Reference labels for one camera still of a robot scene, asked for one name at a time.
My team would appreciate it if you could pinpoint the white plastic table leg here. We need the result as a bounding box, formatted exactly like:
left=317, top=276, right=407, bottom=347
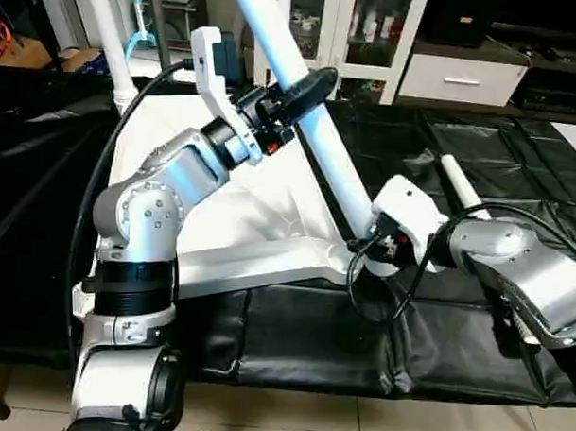
left=440, top=154, right=493, bottom=220
left=89, top=0, right=138, bottom=110
left=232, top=0, right=379, bottom=245

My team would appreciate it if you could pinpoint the white plastic table top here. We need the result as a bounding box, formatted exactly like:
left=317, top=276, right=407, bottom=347
left=64, top=76, right=379, bottom=323

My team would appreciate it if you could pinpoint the white glass-door cabinet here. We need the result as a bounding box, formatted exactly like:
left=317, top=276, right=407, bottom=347
left=253, top=0, right=438, bottom=109

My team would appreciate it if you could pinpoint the black work mat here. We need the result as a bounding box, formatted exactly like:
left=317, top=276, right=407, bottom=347
left=0, top=44, right=576, bottom=425

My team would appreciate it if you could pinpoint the black metal pole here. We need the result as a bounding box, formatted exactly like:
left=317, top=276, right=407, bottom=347
left=149, top=0, right=173, bottom=75

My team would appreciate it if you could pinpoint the blue plastic tool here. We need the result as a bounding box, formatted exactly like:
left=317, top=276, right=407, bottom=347
left=121, top=0, right=161, bottom=60

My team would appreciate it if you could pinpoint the white drawer unit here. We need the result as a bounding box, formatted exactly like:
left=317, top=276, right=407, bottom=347
left=396, top=48, right=533, bottom=111

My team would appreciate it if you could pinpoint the brown cardboard box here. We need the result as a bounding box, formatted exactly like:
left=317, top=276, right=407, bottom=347
left=60, top=47, right=104, bottom=75

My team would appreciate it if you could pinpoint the white flat board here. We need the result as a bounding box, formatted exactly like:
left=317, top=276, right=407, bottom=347
left=550, top=120, right=576, bottom=150

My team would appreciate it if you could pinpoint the flat brown cardboard sheet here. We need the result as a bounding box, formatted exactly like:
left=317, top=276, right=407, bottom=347
left=0, top=35, right=52, bottom=74

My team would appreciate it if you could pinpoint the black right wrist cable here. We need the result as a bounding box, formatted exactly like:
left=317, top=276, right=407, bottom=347
left=342, top=198, right=576, bottom=326

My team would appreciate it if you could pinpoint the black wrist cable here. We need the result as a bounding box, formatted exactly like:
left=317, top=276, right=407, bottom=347
left=56, top=58, right=207, bottom=375
left=342, top=198, right=576, bottom=326

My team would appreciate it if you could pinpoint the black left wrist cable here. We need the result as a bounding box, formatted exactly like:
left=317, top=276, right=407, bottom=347
left=56, top=58, right=207, bottom=375

